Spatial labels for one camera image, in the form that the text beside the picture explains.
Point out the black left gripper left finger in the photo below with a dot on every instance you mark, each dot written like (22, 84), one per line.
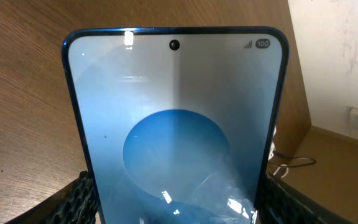
(73, 204)

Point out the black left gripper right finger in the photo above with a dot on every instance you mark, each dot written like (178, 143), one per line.
(279, 203)

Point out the blue Galaxy smartphone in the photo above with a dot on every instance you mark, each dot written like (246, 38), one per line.
(176, 123)

